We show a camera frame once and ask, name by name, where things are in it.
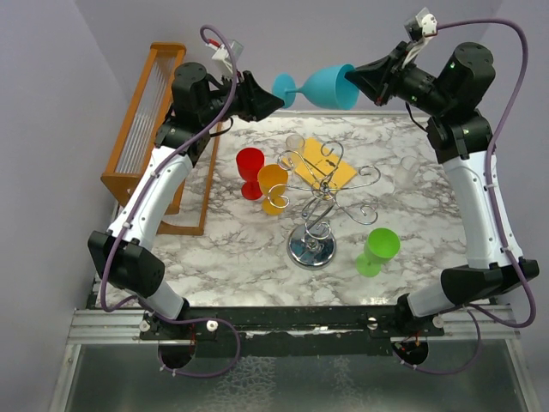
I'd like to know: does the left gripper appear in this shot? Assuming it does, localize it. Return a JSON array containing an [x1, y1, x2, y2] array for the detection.
[[199, 68, 285, 126]]

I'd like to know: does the clear wine glass by book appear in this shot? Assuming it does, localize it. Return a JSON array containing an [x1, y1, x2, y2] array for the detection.
[[284, 134, 305, 169]]

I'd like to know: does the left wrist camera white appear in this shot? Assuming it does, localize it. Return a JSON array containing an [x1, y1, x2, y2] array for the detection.
[[208, 39, 244, 72]]

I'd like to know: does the wooden dish rack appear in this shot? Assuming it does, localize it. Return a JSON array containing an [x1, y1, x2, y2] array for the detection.
[[101, 42, 220, 236]]

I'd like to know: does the red plastic wine glass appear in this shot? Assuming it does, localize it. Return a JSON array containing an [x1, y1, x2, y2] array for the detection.
[[236, 148, 264, 201]]

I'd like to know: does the blue plastic wine glass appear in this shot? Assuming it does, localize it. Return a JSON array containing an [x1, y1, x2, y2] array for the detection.
[[271, 64, 359, 110]]

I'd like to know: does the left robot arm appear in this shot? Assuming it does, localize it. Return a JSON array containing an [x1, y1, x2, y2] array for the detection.
[[87, 63, 284, 339]]

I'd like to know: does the black mounting rail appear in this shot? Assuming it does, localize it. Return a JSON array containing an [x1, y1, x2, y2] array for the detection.
[[140, 306, 443, 358]]

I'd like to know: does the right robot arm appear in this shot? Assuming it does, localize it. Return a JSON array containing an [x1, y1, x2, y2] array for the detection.
[[345, 42, 540, 336]]

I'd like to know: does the clear wine glass right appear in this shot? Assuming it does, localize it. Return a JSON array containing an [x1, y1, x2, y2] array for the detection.
[[394, 155, 420, 191]]

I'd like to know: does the yellow plastic wine glass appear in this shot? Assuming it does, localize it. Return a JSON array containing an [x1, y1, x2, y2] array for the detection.
[[257, 164, 288, 215]]

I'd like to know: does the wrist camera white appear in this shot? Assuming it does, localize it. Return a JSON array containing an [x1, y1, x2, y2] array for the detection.
[[402, 7, 437, 66], [208, 39, 244, 72]]

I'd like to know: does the green plastic wine glass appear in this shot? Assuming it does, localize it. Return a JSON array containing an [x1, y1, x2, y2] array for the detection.
[[355, 227, 401, 277]]

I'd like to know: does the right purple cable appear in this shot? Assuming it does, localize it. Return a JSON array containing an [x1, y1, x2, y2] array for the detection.
[[398, 17, 537, 375]]

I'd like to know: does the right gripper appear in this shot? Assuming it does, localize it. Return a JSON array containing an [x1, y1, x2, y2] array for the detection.
[[346, 40, 450, 116]]

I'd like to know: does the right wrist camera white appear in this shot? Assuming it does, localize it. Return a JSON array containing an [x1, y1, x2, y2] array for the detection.
[[402, 7, 437, 66]]

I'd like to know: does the chrome wine glass rack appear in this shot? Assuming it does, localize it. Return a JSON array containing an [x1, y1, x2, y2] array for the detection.
[[276, 140, 382, 270]]

